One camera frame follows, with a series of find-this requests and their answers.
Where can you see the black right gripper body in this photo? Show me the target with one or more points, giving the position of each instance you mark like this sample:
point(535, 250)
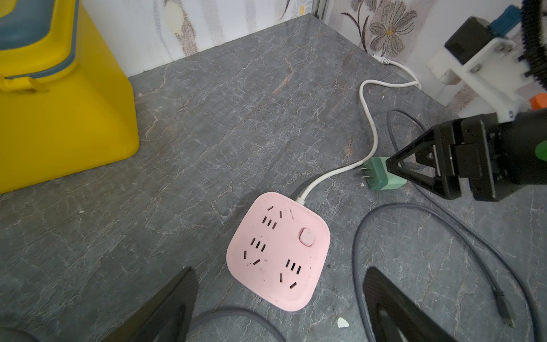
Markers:
point(498, 159)

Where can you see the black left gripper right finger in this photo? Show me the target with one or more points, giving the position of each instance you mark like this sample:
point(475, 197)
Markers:
point(394, 317)

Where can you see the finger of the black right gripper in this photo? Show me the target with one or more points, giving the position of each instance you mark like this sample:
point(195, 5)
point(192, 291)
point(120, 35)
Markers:
point(427, 162)

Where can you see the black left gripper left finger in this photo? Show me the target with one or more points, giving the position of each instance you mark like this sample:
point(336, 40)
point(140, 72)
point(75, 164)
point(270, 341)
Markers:
point(166, 316)

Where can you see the green USB wall charger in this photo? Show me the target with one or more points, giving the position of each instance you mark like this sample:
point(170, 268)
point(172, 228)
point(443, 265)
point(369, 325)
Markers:
point(377, 176)

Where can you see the orange bottle cap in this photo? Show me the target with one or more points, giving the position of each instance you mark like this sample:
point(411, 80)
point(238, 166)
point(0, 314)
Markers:
point(539, 101)

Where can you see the pink power strip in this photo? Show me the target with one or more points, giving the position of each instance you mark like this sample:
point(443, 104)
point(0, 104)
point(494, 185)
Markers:
point(278, 251)

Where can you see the yellow plastic storage box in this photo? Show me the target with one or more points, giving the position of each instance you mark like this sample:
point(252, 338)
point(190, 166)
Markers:
point(66, 104)

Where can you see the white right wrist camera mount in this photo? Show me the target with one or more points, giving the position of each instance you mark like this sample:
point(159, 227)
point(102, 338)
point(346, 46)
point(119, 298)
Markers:
point(495, 59)

